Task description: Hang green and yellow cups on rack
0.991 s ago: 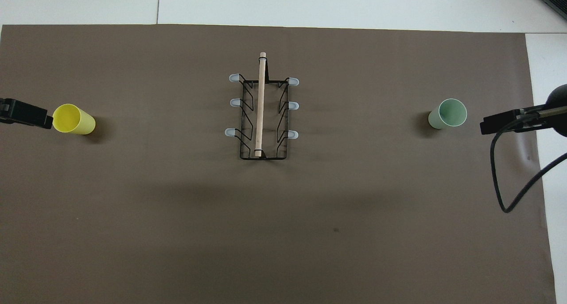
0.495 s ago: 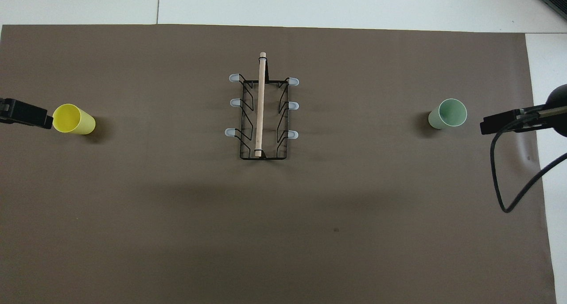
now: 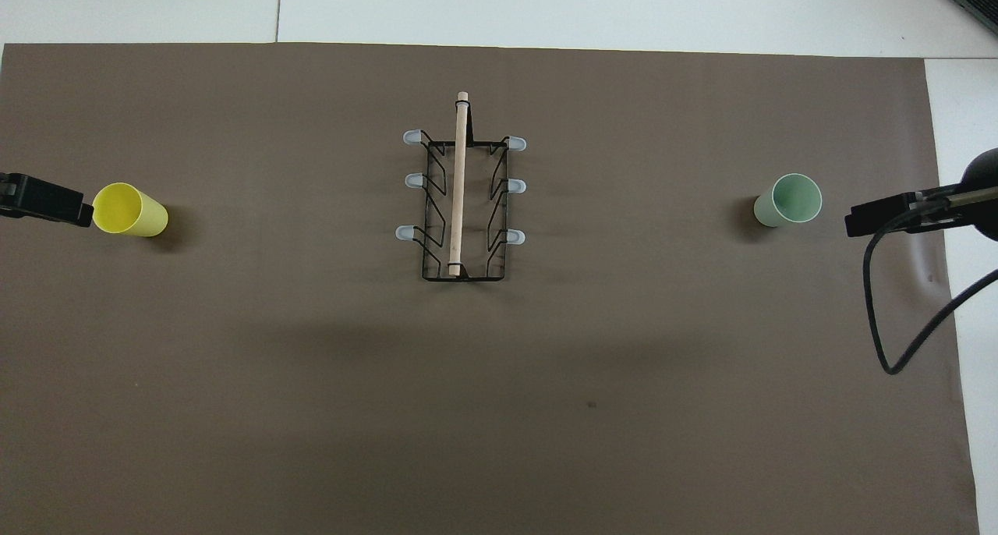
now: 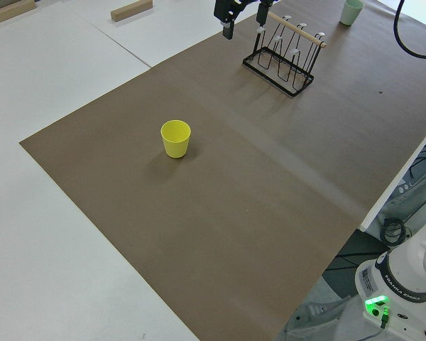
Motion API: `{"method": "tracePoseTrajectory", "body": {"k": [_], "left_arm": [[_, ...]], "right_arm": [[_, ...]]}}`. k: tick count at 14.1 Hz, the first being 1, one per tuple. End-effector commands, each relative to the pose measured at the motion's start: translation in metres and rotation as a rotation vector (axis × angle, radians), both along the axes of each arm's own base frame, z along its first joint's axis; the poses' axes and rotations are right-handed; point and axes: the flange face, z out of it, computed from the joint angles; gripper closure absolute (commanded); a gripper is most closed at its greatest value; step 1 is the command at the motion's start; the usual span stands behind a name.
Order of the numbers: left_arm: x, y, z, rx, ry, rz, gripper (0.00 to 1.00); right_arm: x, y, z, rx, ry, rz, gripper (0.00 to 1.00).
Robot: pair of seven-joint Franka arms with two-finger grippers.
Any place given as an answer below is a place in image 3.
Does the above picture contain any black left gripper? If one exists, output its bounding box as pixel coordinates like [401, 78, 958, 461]
[0, 172, 94, 229]

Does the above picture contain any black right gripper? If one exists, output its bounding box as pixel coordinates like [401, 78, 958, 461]
[845, 184, 965, 239]

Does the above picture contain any yellow plastic cup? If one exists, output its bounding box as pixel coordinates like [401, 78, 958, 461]
[92, 182, 169, 238]

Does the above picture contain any pale green plastic cup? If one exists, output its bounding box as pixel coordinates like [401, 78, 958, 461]
[753, 173, 823, 229]

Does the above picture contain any brown table mat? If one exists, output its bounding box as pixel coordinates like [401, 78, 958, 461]
[0, 42, 980, 535]

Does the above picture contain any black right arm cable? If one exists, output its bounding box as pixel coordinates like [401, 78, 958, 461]
[862, 184, 998, 377]

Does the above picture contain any black wire cup rack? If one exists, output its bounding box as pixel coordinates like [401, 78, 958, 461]
[395, 90, 528, 283]

